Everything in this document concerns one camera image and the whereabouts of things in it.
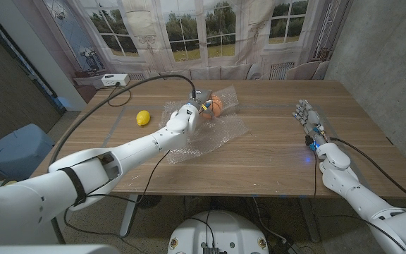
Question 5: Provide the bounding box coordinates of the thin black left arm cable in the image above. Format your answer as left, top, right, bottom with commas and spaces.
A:
63, 150, 171, 254

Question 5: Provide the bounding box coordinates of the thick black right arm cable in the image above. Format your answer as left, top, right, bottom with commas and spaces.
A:
328, 136, 406, 208

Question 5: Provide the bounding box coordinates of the black power strip cord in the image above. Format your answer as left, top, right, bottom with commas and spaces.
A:
106, 83, 133, 108

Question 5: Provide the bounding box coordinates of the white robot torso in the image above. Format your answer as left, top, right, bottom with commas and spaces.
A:
167, 211, 270, 254

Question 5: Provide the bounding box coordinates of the clear bubble wrap sheet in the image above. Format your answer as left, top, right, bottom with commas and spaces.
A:
158, 85, 250, 165

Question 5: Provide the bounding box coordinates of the black power adapter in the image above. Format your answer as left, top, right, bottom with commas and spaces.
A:
271, 235, 301, 254

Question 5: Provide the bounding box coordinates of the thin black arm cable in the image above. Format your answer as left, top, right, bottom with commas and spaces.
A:
63, 150, 171, 254
312, 150, 406, 252

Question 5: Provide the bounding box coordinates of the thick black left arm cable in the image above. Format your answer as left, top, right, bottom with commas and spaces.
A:
47, 73, 197, 244

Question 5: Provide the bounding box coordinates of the white table leg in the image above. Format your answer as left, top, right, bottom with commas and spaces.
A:
119, 193, 139, 237

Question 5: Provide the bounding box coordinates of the orange mini basketball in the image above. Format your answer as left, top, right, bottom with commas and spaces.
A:
202, 93, 224, 119

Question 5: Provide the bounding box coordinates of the yellow lemon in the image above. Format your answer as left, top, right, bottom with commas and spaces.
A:
135, 109, 152, 127

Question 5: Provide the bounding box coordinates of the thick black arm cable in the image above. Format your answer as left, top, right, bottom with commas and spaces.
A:
328, 136, 406, 208
47, 73, 197, 244

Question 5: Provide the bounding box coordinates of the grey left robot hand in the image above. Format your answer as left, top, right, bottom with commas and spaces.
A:
187, 88, 221, 119

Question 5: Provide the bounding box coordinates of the blue-grey chair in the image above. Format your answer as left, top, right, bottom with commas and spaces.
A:
0, 123, 56, 181

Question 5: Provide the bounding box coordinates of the grey table leg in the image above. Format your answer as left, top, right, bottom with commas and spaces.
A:
297, 197, 321, 243

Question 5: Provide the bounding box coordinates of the printed window backdrop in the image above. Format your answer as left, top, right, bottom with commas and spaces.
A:
11, 0, 354, 105

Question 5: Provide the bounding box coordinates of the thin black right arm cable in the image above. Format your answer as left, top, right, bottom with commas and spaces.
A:
312, 150, 406, 252

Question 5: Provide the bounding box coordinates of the white power strip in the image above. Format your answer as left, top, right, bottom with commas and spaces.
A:
100, 73, 130, 87

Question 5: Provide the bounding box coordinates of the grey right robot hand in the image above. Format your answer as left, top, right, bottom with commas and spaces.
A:
292, 99, 331, 151

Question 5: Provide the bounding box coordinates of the black round floor object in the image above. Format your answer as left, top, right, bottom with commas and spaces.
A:
137, 194, 162, 210

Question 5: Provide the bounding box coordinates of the thin black torso cable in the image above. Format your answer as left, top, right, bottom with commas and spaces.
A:
188, 211, 215, 248

